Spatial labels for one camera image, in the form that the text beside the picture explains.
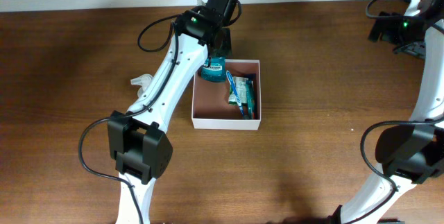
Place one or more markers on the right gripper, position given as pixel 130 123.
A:
pixel 388 35

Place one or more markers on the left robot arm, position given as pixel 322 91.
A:
pixel 138 137

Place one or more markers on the white cardboard box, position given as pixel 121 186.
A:
pixel 210 108

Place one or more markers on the blue white toothbrush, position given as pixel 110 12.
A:
pixel 236 94

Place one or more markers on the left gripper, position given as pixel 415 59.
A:
pixel 227 44

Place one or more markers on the clear pump soap bottle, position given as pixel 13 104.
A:
pixel 143 82

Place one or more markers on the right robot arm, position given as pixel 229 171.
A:
pixel 403 154

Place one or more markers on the blue mouthwash bottle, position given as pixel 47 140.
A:
pixel 213 69

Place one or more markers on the green white soap packet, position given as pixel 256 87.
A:
pixel 241 88

